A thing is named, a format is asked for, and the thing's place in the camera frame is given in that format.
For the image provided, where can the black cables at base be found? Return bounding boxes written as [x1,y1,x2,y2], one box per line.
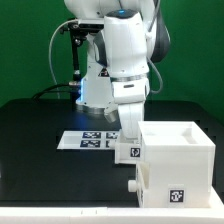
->
[31,82,82,101]

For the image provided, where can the white marker tag plate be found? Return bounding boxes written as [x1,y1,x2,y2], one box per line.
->
[57,131,118,150]

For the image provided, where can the white drawer box with knob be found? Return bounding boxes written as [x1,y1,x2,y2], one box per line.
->
[128,162,149,208]

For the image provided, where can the small white drawer box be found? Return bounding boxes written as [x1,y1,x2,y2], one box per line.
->
[115,133,141,164]

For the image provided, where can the white L-shaped table fence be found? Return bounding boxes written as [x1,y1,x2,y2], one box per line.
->
[0,186,224,224]

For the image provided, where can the black camera stand pole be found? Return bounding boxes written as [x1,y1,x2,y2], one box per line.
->
[69,25,82,101]

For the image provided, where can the black camera on stand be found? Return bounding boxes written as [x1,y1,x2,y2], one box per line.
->
[78,19,104,33]

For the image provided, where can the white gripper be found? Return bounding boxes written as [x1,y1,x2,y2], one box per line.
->
[118,102,144,139]

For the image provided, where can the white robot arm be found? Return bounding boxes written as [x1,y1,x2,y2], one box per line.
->
[64,0,170,139]

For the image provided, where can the grey cable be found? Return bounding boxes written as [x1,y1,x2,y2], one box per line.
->
[48,19,80,87]

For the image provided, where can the large white drawer housing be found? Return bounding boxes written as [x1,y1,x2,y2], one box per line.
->
[138,121,215,208]

